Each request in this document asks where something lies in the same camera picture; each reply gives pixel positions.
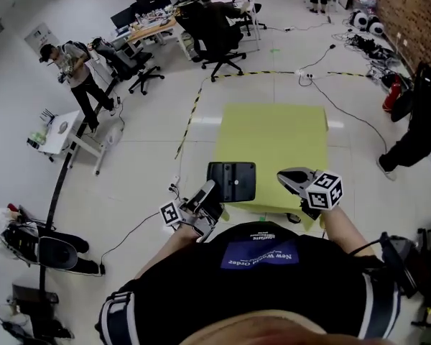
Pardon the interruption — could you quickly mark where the wall poster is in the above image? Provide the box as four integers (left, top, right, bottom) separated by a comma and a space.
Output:
24, 22, 60, 55

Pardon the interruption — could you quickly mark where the person in dark shirt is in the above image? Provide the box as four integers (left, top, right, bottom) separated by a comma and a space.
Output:
96, 221, 403, 345

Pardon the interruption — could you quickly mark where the white floor fan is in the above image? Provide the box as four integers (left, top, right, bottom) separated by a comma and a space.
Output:
106, 126, 125, 147

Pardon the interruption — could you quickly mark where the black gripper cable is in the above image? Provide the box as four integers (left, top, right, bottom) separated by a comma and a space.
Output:
321, 228, 385, 257

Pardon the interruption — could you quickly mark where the wooden office desk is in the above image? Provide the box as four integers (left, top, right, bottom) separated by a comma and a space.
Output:
111, 12, 182, 55

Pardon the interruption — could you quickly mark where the grey black office chair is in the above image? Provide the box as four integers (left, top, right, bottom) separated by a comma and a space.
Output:
1, 224, 100, 275

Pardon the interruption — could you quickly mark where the person's right forearm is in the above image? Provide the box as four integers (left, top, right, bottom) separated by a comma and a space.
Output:
321, 205, 376, 258

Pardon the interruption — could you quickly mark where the long black-yellow hazard tape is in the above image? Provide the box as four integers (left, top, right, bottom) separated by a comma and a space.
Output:
175, 70, 299, 160

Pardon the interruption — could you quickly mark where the black floor cable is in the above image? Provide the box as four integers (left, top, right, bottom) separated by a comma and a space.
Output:
297, 75, 388, 154
99, 210, 162, 276

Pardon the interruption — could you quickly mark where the pile of cables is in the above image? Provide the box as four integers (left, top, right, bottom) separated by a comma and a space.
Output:
332, 30, 399, 82

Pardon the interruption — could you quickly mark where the panda toy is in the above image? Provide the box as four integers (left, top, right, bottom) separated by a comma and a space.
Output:
350, 9, 370, 28
366, 15, 386, 35

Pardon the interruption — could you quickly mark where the short black-yellow hazard tape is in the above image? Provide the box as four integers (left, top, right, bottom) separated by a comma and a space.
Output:
326, 70, 367, 78

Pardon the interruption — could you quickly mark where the small white desk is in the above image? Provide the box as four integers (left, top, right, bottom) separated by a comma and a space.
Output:
37, 109, 107, 176

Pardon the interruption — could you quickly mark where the black monitor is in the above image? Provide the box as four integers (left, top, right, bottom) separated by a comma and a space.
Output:
131, 0, 172, 14
110, 7, 137, 30

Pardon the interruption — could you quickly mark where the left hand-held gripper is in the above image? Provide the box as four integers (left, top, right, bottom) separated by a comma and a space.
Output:
159, 180, 226, 244

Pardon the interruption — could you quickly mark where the yellow-green cloth covered table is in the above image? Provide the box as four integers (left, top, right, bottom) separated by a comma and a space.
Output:
213, 102, 330, 231

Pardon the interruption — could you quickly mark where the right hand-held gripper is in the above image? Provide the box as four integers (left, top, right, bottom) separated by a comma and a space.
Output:
277, 167, 344, 221

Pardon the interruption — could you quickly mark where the red fire extinguisher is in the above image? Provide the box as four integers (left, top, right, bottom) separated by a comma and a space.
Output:
382, 73, 403, 113

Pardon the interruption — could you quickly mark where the black stand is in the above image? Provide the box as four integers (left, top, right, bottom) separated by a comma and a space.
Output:
379, 231, 420, 300

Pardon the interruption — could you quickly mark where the black floor cable cover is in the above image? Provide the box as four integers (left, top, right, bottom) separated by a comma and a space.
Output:
39, 73, 119, 294

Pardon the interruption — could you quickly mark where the white plastic bag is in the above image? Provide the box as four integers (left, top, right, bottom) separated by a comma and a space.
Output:
0, 206, 22, 246

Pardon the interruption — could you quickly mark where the person's left forearm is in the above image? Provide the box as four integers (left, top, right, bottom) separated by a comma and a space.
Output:
134, 224, 202, 280

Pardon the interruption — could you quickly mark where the person's head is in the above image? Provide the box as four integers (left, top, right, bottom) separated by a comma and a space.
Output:
179, 310, 399, 345

